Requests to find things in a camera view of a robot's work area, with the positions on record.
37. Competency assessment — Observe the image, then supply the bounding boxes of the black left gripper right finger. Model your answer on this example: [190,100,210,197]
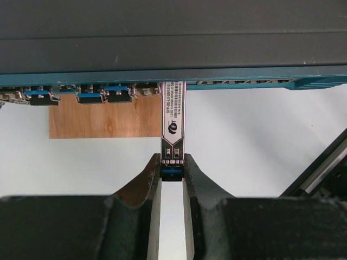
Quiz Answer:
[183,154,346,259]

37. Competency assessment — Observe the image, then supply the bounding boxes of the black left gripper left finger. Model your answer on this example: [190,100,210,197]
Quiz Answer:
[1,154,161,259]

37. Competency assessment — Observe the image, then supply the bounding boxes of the silver SFP module plug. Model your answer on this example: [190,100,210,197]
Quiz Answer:
[76,84,107,105]

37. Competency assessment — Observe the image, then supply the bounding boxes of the silver SFP module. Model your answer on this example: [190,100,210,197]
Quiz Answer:
[134,82,161,97]

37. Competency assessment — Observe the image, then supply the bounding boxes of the wooden base board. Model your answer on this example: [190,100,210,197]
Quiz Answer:
[49,95,161,139]

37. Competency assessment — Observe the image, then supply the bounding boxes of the inserted SFP module blue latch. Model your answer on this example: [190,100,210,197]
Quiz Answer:
[24,86,61,106]

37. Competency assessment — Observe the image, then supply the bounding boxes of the black blue network switch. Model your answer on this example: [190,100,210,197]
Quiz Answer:
[1,1,346,105]

